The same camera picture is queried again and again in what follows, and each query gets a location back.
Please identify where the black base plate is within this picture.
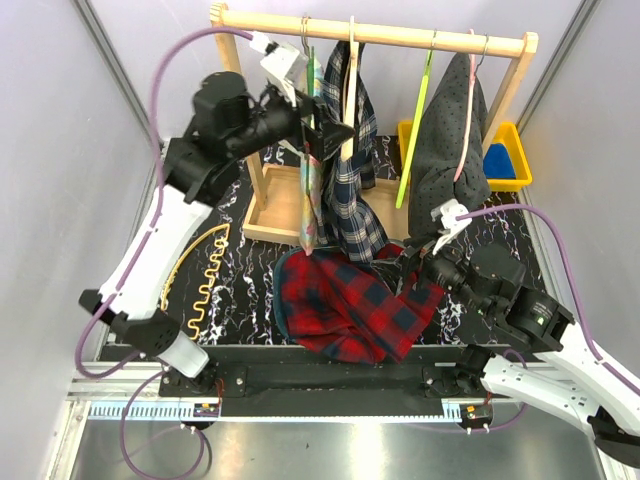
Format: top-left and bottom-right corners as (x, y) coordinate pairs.
(159, 345), (488, 423)

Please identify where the blue cloth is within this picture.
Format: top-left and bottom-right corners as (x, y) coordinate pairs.
(483, 143), (516, 180)

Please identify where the wooden clothes rack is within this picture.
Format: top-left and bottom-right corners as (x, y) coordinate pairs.
(210, 2), (539, 245)

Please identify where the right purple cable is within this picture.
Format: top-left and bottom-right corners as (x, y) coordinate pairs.
(457, 205), (640, 396)

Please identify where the navy plaid skirt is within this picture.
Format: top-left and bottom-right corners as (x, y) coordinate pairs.
(319, 41), (388, 264)

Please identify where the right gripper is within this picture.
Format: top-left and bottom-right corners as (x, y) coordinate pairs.
(369, 228), (493, 316)

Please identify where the lime green hanger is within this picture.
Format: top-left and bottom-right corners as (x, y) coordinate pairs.
(395, 50), (433, 209)

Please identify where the teal plastic tray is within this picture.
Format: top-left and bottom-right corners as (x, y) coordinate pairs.
(271, 244), (401, 344)

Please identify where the pink hanger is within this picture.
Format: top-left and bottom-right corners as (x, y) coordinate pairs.
(453, 54), (476, 183)

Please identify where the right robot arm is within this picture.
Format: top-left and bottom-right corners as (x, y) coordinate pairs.
(393, 242), (639, 468)

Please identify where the yellow plastic bin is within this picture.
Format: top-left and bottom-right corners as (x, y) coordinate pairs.
(396, 118), (534, 192)

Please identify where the grey dotted skirt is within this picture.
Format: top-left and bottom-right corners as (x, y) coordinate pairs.
(408, 53), (490, 237)

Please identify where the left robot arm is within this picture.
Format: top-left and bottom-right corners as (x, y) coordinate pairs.
(79, 71), (354, 396)

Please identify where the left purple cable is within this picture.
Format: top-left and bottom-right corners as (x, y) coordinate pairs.
(74, 27), (254, 379)

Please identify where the cream wavy hanger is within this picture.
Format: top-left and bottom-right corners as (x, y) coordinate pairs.
(159, 222), (232, 337)

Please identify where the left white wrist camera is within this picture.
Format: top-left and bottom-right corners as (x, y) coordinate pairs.
(250, 31), (309, 107)

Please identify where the purple cable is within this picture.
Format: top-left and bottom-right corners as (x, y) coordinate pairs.
(74, 27), (254, 379)
(457, 205), (640, 396)

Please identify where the wooden hanger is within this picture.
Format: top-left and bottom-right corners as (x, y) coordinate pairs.
(340, 16), (359, 162)

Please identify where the floral pastel skirt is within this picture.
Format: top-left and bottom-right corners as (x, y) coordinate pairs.
(299, 154), (323, 256)

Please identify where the grey wire hanger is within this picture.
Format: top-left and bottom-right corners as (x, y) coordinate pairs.
(300, 15), (311, 58)

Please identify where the red plaid skirt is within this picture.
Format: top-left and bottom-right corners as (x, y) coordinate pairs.
(273, 248), (444, 365)

